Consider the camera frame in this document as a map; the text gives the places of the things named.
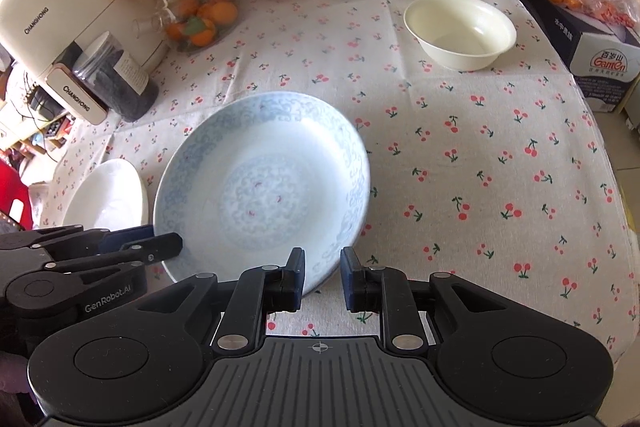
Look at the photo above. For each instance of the cherry print tablecloth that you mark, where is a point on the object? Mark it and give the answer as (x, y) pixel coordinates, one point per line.
(450, 137)

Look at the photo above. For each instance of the blue patterned porcelain plate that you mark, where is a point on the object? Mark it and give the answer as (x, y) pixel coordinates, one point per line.
(260, 187)

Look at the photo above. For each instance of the white countertop appliance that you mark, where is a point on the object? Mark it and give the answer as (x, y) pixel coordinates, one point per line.
(55, 7)

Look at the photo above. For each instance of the large cream bowl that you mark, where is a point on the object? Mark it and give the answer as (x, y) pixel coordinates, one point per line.
(460, 32)

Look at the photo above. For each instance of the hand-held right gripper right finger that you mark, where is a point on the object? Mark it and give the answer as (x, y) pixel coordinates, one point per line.
(350, 279)

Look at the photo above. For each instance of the plain white plate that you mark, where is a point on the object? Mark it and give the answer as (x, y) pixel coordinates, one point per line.
(105, 199)

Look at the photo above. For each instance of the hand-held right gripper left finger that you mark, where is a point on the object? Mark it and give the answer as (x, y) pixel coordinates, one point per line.
(297, 274)

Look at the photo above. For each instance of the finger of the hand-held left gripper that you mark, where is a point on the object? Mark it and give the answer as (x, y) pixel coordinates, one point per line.
(127, 238)
(155, 249)

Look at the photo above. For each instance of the black and white carton box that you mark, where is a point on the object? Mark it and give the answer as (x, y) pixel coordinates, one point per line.
(575, 52)

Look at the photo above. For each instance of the clear jar with dark contents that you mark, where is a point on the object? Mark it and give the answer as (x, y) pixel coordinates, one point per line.
(117, 79)

